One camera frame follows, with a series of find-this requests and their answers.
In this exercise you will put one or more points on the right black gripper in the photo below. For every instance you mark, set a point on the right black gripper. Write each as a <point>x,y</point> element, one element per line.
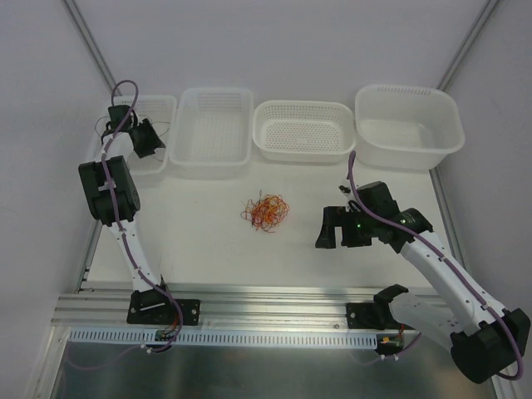
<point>342,227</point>

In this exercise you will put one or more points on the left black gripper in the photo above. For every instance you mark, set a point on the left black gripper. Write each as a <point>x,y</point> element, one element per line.
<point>146,139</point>

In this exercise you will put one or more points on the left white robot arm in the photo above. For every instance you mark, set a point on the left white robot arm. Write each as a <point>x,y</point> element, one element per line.
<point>111,194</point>

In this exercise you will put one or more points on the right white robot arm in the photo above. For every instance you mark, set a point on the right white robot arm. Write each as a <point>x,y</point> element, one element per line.
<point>483,336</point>

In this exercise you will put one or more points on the far-left white perforated basket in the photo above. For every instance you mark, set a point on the far-left white perforated basket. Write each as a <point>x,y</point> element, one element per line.
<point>160,110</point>

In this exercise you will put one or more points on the far-right white plastic tub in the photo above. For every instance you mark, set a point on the far-right white plastic tub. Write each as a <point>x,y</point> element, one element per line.
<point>406,127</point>

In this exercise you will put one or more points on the aluminium mounting rail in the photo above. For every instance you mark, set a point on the aluminium mounting rail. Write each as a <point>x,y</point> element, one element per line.
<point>287,309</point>

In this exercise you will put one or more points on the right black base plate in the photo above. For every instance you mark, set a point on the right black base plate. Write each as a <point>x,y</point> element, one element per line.
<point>369,316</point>

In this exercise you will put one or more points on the white slotted cable duct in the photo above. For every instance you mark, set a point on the white slotted cable duct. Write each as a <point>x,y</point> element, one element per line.
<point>227,338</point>

